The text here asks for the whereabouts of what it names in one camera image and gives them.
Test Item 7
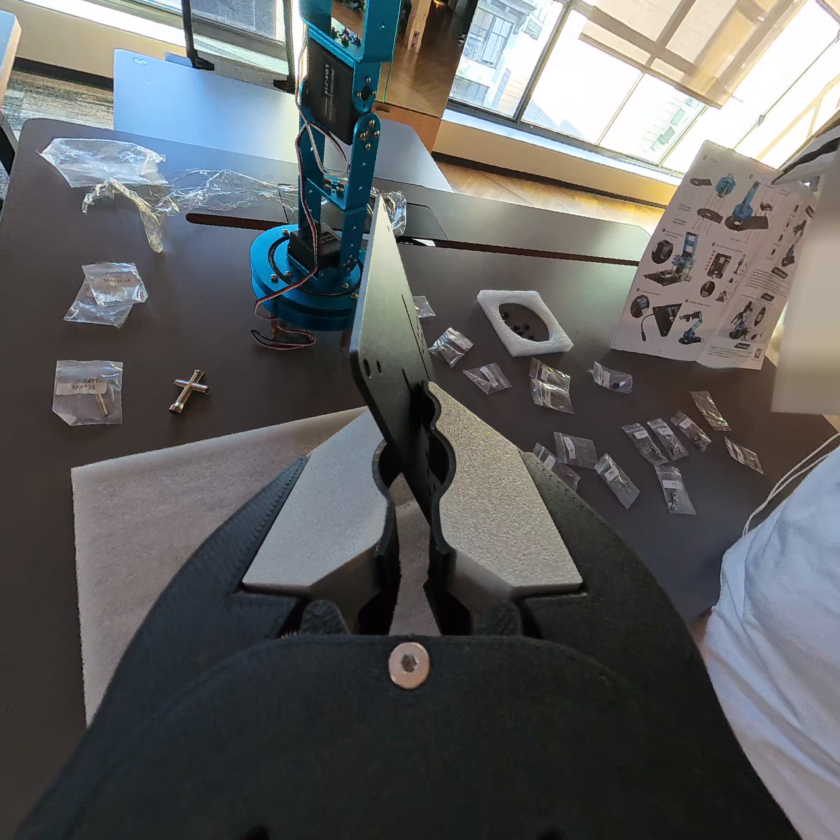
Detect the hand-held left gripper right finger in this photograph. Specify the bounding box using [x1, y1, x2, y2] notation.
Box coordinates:
[427, 384, 585, 636]

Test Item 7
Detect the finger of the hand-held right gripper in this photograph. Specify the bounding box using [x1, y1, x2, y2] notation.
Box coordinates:
[771, 125, 840, 416]

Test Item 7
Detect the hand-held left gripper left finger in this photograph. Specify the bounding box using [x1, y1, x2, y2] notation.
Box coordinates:
[241, 410, 401, 636]

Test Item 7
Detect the white printed instruction sheet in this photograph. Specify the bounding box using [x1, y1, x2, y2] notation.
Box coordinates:
[610, 140, 821, 370]

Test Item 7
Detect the black perforated metal plate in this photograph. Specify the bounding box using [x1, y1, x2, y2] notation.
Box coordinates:
[348, 193, 439, 526]

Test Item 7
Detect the dark desk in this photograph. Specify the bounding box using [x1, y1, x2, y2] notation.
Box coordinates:
[0, 118, 840, 723]

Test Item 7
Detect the grey desk with brown edge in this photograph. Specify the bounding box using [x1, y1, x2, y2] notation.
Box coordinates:
[0, 10, 22, 99]
[113, 49, 454, 194]

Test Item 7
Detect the scatter of small screw bags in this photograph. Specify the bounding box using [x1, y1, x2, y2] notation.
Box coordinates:
[410, 295, 765, 516]

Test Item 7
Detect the white foam sheet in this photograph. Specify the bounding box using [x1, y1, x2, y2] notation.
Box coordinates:
[71, 407, 434, 726]

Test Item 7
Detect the silver cross wrench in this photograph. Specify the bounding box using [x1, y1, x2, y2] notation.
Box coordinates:
[169, 369, 210, 414]

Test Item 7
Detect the white foam square with hole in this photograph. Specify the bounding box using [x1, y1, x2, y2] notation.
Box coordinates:
[477, 289, 574, 358]

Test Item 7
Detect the bag of brass standoffs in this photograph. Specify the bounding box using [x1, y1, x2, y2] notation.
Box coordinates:
[52, 360, 124, 426]

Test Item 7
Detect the large clear labelled bag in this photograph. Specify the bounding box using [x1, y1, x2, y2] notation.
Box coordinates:
[63, 282, 132, 328]
[82, 262, 148, 307]

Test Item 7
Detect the large window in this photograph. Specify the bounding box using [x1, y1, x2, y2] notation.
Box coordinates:
[449, 0, 840, 175]

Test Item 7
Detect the crumpled clear plastic wrap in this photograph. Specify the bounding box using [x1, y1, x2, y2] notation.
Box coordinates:
[39, 138, 168, 189]
[82, 177, 181, 253]
[377, 189, 409, 238]
[164, 168, 304, 212]

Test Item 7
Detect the black metal stand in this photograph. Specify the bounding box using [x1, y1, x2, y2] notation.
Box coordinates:
[180, 0, 215, 70]

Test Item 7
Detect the thin servo wire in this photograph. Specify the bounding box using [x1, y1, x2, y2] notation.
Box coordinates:
[252, 289, 317, 350]

